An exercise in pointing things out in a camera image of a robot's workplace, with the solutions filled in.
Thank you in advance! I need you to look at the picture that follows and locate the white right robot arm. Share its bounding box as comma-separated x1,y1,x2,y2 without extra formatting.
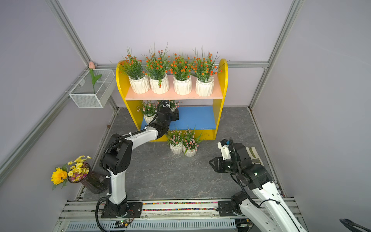
209,138,305,232

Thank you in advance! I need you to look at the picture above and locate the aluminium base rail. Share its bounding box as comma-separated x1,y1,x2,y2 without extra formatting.
54,198,307,232

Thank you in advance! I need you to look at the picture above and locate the sunflower bouquet basket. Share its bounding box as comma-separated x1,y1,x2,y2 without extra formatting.
51,156,108,194

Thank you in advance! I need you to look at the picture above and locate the yellow pink blue shelf rack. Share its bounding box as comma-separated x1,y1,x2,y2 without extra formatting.
116,59,229,140

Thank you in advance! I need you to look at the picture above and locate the white mesh wall basket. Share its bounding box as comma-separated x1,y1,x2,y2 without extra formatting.
69,69,116,109

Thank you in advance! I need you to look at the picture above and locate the pink artificial tulip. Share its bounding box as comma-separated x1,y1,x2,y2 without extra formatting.
88,61,102,94

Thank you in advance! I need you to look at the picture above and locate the pink flower pot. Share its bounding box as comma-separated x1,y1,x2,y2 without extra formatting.
182,129,203,157
166,130,184,155
137,101,157,124

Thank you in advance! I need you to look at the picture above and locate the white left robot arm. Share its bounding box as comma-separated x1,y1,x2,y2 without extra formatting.
100,100,179,217

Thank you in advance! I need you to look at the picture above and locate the beige gardening glove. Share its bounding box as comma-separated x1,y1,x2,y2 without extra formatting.
246,147,264,166

